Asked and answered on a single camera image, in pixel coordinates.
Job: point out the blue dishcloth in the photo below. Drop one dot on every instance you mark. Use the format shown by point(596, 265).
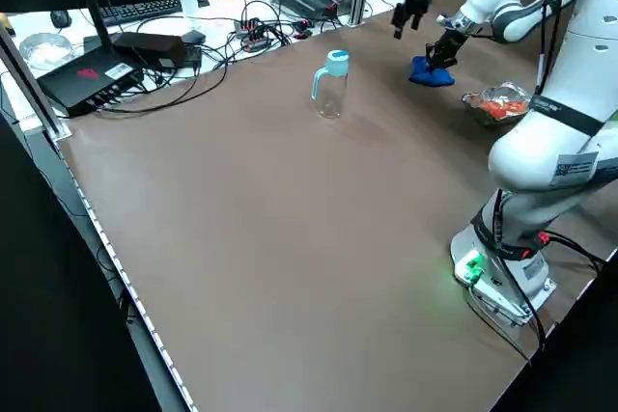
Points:
point(425, 78)

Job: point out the clear bottle with blue cap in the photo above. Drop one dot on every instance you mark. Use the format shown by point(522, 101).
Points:
point(330, 93)

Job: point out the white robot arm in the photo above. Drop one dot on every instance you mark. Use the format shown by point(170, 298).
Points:
point(541, 156)
point(487, 2)

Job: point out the usb hub with red plugs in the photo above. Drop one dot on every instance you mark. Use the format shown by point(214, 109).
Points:
point(252, 35)

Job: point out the black power adapter brick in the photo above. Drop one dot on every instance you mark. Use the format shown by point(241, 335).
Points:
point(149, 45)

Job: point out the black keyboard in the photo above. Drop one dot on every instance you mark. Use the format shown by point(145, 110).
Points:
point(140, 9)

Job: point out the black monitor stand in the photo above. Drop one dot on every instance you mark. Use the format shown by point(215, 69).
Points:
point(94, 7)

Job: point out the black computer box red logo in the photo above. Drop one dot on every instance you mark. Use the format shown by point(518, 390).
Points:
point(82, 79)

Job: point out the black mouse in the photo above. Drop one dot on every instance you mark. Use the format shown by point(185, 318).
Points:
point(61, 19)

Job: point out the glass bowl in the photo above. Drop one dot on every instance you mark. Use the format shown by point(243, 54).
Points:
point(46, 50)

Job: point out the aluminium frame rail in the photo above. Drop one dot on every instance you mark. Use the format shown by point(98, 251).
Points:
point(29, 79)

